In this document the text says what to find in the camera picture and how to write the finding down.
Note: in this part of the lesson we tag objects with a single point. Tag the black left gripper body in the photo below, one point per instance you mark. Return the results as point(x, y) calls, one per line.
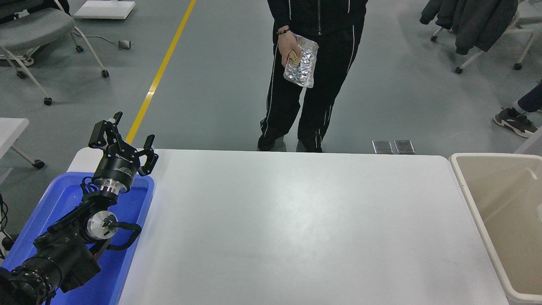
point(116, 167)

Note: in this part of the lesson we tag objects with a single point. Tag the tan paper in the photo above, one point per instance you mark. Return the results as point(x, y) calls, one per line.
point(295, 58)

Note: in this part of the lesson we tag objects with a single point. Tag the silver foil tray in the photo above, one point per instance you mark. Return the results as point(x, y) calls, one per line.
point(307, 67)

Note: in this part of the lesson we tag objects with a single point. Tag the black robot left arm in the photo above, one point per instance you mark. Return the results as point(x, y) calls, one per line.
point(63, 254)

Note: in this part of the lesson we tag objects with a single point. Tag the large beige dustbin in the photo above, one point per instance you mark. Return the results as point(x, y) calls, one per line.
point(499, 212)

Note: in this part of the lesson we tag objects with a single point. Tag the person's hand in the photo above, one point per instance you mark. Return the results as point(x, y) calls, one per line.
point(288, 46)

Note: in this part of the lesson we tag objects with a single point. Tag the small grey floor box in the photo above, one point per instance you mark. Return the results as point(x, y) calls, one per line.
point(125, 44)

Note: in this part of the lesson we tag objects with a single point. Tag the white side table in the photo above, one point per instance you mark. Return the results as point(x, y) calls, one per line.
point(10, 129)

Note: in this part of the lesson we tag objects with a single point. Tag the blue plastic tray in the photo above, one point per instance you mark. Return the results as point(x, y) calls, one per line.
point(127, 271)

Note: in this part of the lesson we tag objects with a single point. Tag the white flat board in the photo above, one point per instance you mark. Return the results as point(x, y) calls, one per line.
point(103, 8)

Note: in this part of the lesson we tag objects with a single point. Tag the grey office chair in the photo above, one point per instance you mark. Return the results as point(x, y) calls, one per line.
point(34, 25)

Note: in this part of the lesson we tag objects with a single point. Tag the standing person with foil tray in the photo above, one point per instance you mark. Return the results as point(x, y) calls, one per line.
point(330, 63)

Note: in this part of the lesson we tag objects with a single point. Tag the metal floor plate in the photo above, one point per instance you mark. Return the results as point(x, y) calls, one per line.
point(404, 147)
point(382, 147)

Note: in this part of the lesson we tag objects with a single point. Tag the dark jacket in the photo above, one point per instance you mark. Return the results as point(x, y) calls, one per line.
point(478, 21)

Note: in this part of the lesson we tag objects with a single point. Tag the person in dark sneakers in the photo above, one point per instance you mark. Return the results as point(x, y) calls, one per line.
point(514, 123)

